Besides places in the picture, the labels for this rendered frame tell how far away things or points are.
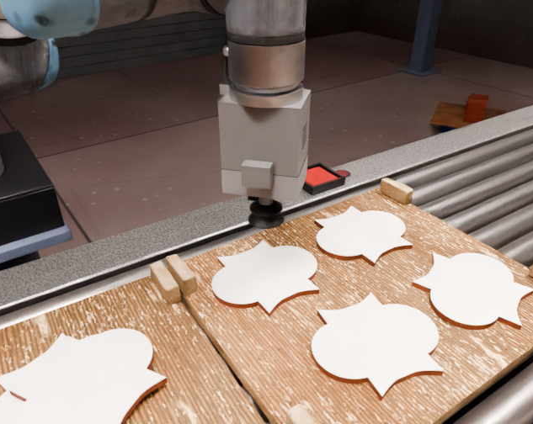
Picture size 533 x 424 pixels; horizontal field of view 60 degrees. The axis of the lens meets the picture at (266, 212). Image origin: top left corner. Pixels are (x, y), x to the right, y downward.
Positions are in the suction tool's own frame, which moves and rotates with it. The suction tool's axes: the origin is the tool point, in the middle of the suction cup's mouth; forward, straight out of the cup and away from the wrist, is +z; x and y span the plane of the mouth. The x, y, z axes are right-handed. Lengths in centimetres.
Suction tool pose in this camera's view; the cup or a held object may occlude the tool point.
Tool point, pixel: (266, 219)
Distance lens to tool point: 54.9
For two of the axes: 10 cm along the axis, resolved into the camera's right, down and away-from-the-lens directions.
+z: 0.0, 8.5, 5.3
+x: 2.4, -5.1, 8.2
